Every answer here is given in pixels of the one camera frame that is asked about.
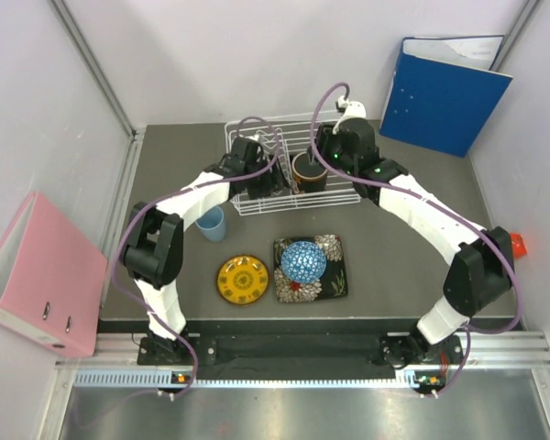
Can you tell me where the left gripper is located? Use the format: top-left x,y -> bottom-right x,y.
243,151 -> 289,199

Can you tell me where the black decorated mug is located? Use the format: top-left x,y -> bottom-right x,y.
291,152 -> 327,193

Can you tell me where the blue triangle pattern bowl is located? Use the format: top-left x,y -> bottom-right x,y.
280,241 -> 327,284

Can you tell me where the light blue cup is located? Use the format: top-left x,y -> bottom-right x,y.
195,206 -> 226,243

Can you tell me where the yellow patterned round plate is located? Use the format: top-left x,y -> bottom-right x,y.
216,255 -> 270,306

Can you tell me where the black floral square plate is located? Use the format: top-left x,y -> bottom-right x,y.
272,234 -> 348,303

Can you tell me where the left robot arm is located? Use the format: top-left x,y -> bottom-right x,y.
117,135 -> 287,364

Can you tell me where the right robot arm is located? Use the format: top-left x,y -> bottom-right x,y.
309,118 -> 514,363

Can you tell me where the red cube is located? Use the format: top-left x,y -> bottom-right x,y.
510,233 -> 528,259

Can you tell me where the white wire dish rack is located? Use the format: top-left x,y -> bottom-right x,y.
224,113 -> 361,216

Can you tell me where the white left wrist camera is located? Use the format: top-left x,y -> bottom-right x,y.
250,131 -> 272,148

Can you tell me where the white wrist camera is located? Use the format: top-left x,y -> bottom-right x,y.
250,131 -> 272,148
335,96 -> 367,125

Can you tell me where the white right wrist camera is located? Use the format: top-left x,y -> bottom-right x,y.
335,96 -> 367,125

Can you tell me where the blue ring binder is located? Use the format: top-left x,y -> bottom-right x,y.
379,35 -> 512,158

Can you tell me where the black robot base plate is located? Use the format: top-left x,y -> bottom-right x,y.
137,332 -> 441,368

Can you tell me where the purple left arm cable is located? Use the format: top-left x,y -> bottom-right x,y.
111,116 -> 285,400

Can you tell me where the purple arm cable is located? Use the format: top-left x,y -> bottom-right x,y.
111,116 -> 285,400
309,82 -> 524,398

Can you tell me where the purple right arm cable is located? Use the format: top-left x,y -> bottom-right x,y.
309,82 -> 524,398

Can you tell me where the pink ring binder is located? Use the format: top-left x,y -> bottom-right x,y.
0,192 -> 108,358

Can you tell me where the white slotted cable duct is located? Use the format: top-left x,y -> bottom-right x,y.
72,368 -> 446,389

